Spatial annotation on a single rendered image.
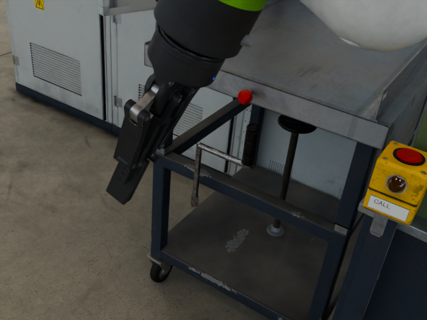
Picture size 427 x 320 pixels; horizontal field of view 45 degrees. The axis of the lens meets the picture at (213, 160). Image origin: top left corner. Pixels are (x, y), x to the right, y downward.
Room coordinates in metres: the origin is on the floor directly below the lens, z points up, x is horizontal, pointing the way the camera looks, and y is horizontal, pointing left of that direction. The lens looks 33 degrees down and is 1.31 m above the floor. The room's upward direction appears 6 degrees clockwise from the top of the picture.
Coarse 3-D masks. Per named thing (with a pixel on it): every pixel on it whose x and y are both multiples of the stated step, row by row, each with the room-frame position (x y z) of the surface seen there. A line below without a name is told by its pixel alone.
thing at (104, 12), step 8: (104, 0) 1.40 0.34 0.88; (112, 0) 1.45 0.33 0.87; (120, 0) 1.46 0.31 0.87; (128, 0) 1.48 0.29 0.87; (136, 0) 1.50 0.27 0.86; (144, 0) 1.51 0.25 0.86; (152, 0) 1.53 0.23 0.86; (104, 8) 1.40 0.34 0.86; (112, 8) 1.41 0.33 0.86; (120, 8) 1.43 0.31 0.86; (128, 8) 1.45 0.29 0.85; (136, 8) 1.46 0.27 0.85; (144, 8) 1.48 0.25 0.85; (152, 8) 1.50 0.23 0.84; (104, 16) 1.40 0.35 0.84
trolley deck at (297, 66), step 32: (288, 0) 1.74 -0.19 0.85; (256, 32) 1.38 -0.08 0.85; (288, 32) 1.40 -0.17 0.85; (320, 32) 1.43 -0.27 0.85; (224, 64) 1.13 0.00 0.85; (256, 64) 1.15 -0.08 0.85; (288, 64) 1.17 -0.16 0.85; (320, 64) 1.19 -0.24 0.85; (352, 64) 1.21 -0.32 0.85; (384, 64) 1.24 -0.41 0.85; (256, 96) 1.04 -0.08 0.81; (288, 96) 1.01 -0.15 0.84; (320, 96) 1.01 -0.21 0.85; (352, 96) 1.02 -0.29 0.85; (416, 96) 1.09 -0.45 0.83; (320, 128) 0.96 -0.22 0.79; (352, 128) 0.93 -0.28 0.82; (384, 128) 0.90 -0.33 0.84
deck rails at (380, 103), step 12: (276, 0) 1.71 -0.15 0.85; (156, 24) 1.19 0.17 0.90; (420, 48) 1.37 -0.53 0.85; (420, 60) 1.21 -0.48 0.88; (408, 72) 1.10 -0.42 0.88; (396, 84) 1.02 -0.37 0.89; (408, 84) 1.12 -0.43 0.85; (384, 96) 0.95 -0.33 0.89; (396, 96) 1.04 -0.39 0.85; (372, 108) 0.97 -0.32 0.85; (384, 108) 0.97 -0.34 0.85; (372, 120) 0.92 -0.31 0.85
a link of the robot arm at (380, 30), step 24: (312, 0) 0.39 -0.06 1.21; (336, 0) 0.36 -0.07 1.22; (360, 0) 0.35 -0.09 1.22; (384, 0) 0.35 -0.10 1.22; (408, 0) 0.34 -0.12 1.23; (336, 24) 0.37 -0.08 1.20; (360, 24) 0.35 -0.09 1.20; (384, 24) 0.35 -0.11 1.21; (408, 24) 0.35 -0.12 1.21; (384, 48) 0.37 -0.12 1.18
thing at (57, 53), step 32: (32, 0) 2.37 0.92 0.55; (64, 0) 2.26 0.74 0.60; (96, 0) 2.17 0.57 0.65; (32, 32) 2.38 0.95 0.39; (64, 32) 2.27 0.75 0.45; (96, 32) 2.17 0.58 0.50; (32, 64) 2.40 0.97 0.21; (64, 64) 2.28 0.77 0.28; (96, 64) 2.18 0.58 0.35; (32, 96) 2.43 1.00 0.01; (64, 96) 2.29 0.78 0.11; (96, 96) 2.18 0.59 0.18
